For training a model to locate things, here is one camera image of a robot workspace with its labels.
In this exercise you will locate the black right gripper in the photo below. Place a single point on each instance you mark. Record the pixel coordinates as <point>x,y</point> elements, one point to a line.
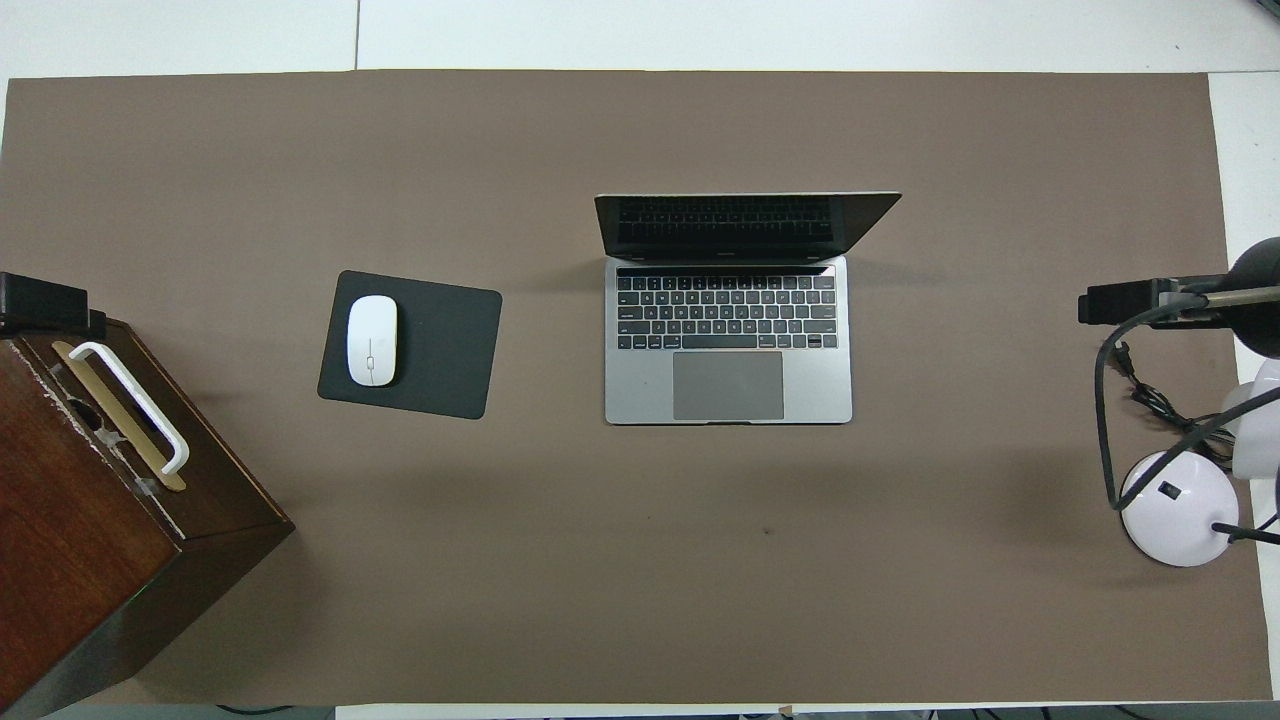
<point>1258,270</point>

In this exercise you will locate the silver laptop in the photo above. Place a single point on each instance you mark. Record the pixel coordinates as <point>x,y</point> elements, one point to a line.
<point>730,385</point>

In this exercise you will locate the dark wooden box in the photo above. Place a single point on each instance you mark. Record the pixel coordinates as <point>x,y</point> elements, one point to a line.
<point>80,540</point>

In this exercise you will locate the white desk lamp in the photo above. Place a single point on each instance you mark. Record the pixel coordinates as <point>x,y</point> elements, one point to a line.
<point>1180,510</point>

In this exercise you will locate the white computer mouse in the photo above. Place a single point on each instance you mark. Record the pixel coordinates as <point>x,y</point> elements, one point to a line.
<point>371,340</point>

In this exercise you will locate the black mouse pad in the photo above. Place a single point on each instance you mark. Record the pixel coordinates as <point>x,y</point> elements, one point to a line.
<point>450,350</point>

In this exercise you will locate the large brown table mat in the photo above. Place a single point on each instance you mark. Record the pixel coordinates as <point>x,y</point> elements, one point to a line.
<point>700,550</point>

